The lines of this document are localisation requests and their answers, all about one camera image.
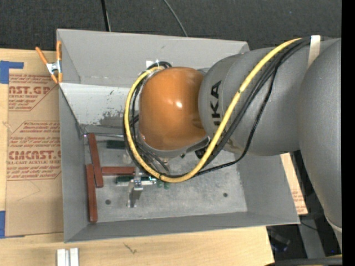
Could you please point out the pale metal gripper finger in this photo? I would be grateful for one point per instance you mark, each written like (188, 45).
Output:
(133, 197)

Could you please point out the dark green flat block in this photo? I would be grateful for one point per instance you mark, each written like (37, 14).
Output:
(115, 144)
(124, 179)

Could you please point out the red-brown flat block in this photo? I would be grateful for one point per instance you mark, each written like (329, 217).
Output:
(91, 195)
(117, 171)
(95, 159)

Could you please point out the grey metal bin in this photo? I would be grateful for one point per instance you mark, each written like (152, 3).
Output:
(194, 201)

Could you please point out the brown cardboard board red print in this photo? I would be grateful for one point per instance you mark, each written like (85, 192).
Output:
(30, 204)

